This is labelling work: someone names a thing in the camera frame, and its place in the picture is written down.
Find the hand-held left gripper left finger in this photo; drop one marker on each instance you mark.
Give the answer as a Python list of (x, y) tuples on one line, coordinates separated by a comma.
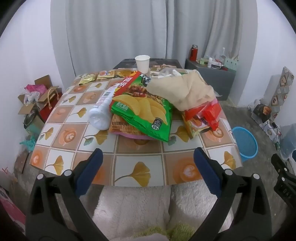
[(89, 171)]

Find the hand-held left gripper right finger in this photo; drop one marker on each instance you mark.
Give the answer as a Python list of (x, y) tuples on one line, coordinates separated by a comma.
[(208, 171)]

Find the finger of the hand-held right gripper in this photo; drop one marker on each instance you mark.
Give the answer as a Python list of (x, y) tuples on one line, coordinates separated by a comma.
[(281, 164)]

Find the blue plastic basket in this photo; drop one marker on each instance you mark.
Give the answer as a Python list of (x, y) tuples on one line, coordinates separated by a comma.
[(246, 143)]

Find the pink waffle chip bag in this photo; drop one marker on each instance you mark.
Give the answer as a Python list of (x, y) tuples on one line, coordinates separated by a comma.
[(124, 128)]

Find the green potato chip bag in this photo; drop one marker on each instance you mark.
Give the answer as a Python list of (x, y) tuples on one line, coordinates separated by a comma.
[(141, 109)]

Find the yellow edged snack packet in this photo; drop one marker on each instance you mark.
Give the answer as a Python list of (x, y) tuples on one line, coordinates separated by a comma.
[(196, 131)]

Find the ginkgo patterned tablecloth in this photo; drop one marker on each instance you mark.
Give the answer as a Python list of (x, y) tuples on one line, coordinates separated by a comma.
[(136, 166)]

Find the dark snack packet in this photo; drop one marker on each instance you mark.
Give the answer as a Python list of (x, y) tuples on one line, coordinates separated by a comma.
[(262, 111)]

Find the white plastic bottle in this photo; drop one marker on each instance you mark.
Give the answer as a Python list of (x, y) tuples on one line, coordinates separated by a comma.
[(100, 113)]

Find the red snack packet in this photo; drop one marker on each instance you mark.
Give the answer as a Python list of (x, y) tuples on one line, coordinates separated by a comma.
[(208, 111)]

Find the green fluffy cloth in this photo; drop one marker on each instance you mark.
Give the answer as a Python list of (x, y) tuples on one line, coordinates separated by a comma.
[(180, 231)]

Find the teal box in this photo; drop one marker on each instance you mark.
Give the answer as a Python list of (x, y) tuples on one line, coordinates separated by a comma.
[(33, 122)]

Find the red gift bag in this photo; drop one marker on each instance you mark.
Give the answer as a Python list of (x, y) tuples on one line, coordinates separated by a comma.
[(49, 106)]

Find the patterned tall gift bag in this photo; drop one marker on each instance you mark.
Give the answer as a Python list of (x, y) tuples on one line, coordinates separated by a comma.
[(281, 88)]

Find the crumpled beige cloth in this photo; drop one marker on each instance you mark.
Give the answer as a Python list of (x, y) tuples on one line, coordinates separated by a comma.
[(182, 90)]

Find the pink cardboard box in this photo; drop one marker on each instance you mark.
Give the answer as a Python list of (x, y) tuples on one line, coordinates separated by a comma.
[(11, 213)]

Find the dark grey cabinet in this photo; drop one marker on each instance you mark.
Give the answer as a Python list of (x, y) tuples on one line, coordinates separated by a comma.
[(209, 78)]

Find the yellow green snack packet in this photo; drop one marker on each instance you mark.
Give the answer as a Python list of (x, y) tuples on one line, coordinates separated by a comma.
[(86, 78)]

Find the white plastic bag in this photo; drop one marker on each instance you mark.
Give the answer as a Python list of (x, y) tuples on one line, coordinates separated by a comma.
[(31, 96)]

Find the orange white snack packet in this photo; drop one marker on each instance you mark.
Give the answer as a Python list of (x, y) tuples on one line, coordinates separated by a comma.
[(105, 74)]

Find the pink plastic bag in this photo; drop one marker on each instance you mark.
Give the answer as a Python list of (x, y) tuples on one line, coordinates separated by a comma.
[(34, 88)]

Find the gold snack packet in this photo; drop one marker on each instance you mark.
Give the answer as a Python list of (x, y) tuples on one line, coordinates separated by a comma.
[(123, 73)]

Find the small white bottle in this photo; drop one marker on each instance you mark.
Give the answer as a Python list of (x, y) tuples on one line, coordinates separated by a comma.
[(210, 62)]

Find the mint patterned box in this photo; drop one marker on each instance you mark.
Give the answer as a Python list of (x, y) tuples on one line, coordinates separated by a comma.
[(230, 62)]

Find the dark printed box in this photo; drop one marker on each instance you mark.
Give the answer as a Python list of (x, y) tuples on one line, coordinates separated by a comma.
[(124, 63)]

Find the red thermos bottle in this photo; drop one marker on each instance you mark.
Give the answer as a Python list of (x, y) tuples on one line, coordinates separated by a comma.
[(193, 52)]

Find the white paper cup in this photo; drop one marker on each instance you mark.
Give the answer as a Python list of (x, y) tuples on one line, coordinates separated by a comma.
[(142, 63)]

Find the grey curtain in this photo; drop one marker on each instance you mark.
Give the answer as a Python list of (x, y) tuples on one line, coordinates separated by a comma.
[(115, 34)]

